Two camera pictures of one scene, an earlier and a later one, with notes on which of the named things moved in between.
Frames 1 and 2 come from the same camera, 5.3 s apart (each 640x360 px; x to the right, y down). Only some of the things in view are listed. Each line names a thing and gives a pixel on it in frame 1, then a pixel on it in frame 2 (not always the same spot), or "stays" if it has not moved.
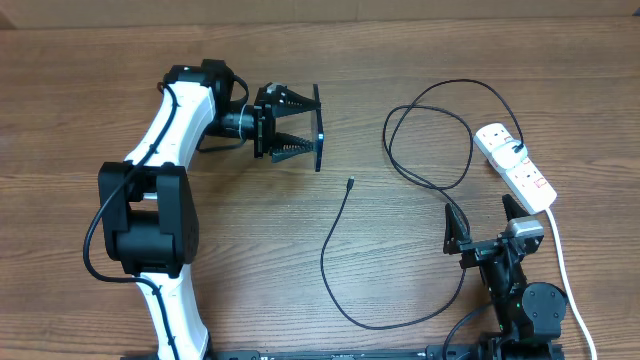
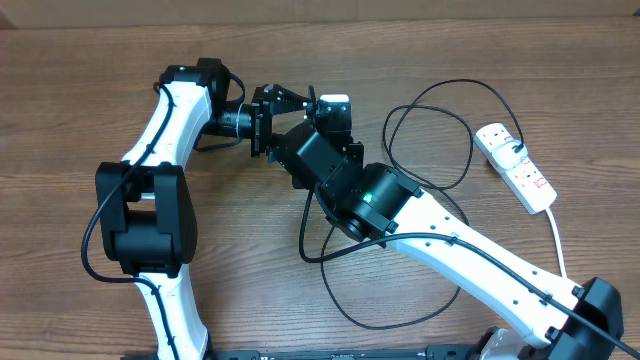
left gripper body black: [263, 122] stays
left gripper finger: [290, 103] stays
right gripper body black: [477, 253] → [358, 154]
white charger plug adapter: [508, 154] stays
